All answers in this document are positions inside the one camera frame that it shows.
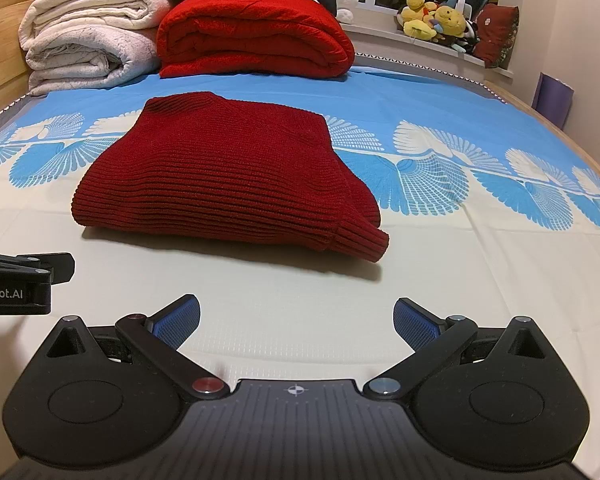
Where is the yellow plush toy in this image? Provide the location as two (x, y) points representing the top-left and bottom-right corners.
(430, 5), (467, 37)
(401, 0), (439, 42)

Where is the white window sill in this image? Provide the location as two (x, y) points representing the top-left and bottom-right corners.
(340, 7), (514, 79)

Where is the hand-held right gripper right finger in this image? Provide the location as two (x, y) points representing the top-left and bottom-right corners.
(362, 297), (551, 402)

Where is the dark red knit sweater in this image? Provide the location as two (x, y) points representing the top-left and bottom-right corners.
(71, 91), (391, 265)

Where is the red folded blanket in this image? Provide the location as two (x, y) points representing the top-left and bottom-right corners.
(156, 0), (356, 80)

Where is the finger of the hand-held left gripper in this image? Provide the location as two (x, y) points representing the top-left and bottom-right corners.
(0, 252), (76, 286)

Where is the cream folded blanket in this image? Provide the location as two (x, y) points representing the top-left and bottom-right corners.
(18, 0), (174, 49)

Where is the grey-white folded blanket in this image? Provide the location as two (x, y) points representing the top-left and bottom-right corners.
(25, 24), (162, 97)

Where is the wooden headboard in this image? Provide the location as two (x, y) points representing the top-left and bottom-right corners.
(0, 0), (61, 127)

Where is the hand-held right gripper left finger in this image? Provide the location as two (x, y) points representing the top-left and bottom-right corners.
(45, 294), (231, 402)

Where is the wooden bed side rail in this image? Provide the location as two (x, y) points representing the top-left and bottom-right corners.
(484, 79), (600, 188)

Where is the purple box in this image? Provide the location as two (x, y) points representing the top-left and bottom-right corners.
(534, 72), (576, 130)

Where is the dark red cushion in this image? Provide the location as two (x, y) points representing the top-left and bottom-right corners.
(472, 2), (520, 69)

